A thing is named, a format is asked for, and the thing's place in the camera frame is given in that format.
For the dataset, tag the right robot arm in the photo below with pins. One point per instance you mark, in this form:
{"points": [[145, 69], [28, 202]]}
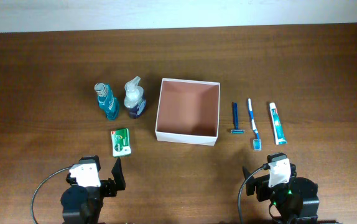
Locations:
{"points": [[295, 198]]}

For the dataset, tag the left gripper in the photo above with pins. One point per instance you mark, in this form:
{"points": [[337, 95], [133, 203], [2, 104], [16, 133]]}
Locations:
{"points": [[106, 187]]}

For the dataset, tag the blue mouthwash bottle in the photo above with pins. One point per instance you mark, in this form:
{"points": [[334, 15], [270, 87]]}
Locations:
{"points": [[107, 101]]}

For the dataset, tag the white cardboard box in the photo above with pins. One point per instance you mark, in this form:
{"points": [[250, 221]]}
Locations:
{"points": [[188, 112]]}

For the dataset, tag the blue disposable razor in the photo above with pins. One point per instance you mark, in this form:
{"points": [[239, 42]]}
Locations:
{"points": [[236, 129]]}

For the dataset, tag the white teal toothpaste tube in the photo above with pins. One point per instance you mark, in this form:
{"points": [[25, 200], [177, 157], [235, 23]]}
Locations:
{"points": [[277, 126]]}

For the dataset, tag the blue white toothbrush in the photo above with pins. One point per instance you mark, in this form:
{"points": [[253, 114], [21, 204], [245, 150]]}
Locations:
{"points": [[256, 141]]}

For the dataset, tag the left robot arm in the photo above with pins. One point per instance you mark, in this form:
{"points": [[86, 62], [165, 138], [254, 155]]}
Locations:
{"points": [[83, 201]]}

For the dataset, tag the green soap bar package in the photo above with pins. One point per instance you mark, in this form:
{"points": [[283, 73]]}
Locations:
{"points": [[121, 142]]}

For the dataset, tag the clear pump soap bottle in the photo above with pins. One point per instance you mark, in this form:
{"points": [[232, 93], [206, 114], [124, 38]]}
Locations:
{"points": [[134, 101]]}

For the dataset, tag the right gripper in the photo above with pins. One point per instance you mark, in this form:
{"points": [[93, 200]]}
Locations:
{"points": [[263, 183]]}

